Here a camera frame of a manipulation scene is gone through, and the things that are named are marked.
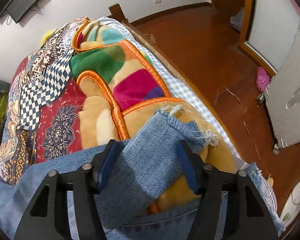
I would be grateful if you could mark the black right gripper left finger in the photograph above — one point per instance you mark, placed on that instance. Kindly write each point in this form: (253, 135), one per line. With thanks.
(46, 216)

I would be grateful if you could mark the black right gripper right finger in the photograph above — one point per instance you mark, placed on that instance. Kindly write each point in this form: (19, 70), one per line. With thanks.
(230, 195)

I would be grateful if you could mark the blue denim jeans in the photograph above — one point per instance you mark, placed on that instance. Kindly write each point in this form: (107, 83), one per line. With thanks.
(172, 224)

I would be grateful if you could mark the white appliance on floor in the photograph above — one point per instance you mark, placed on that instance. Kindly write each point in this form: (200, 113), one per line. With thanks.
(292, 206)

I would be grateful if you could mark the colourful patchwork quilt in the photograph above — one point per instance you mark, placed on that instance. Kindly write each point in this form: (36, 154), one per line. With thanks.
(39, 80)

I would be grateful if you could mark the pink croc shoe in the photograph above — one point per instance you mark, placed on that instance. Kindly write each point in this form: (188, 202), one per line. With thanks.
(262, 79)

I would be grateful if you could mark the blue checked mattress sheet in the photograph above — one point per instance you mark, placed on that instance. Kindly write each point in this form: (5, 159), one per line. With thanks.
(176, 83)

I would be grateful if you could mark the colourful fleece blanket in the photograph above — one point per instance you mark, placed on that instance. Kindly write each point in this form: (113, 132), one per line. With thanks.
(116, 93)

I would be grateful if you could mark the yellow plush pillow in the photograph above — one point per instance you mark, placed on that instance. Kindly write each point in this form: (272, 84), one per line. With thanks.
(46, 36)

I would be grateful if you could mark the wooden bed post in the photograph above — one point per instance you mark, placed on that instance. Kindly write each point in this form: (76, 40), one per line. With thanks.
(117, 13)

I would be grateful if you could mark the wooden door frame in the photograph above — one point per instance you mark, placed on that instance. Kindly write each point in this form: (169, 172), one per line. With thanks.
(248, 31)

